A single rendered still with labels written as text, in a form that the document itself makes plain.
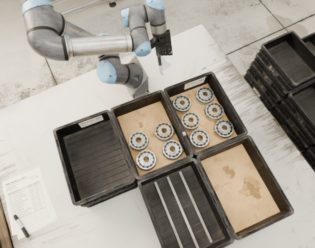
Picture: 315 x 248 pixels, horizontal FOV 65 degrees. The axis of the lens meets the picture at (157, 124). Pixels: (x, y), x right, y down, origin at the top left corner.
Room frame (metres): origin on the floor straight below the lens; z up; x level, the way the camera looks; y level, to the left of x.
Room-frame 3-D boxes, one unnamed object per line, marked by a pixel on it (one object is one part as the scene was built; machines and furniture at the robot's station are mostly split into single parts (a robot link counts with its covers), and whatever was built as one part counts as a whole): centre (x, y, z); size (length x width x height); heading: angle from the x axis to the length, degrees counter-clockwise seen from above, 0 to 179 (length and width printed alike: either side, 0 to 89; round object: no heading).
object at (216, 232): (0.04, -0.11, 0.87); 0.40 x 0.30 x 0.11; 22
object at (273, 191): (0.16, -0.39, 0.87); 0.40 x 0.30 x 0.11; 22
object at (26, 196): (0.11, 0.71, 0.70); 0.33 x 0.23 x 0.01; 27
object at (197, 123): (0.50, -0.18, 0.86); 0.10 x 0.10 x 0.01
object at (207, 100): (0.66, -0.27, 0.86); 0.10 x 0.10 x 0.01
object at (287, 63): (1.10, -1.00, 0.37); 0.40 x 0.30 x 0.45; 27
